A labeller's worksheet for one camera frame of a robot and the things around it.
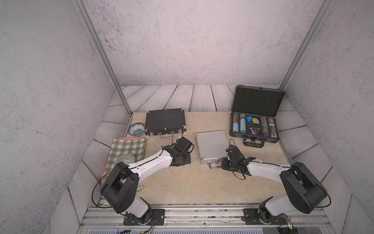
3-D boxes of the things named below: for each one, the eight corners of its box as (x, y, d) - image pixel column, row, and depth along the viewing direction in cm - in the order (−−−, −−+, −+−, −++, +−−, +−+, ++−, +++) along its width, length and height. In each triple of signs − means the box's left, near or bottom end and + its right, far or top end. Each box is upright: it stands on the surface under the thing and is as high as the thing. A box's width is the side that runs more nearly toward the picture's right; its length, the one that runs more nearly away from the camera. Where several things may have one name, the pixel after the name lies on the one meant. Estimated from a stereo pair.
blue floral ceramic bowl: (127, 136, 106) (126, 134, 104) (131, 124, 113) (130, 122, 111) (142, 136, 106) (141, 134, 104) (145, 124, 113) (145, 122, 111)
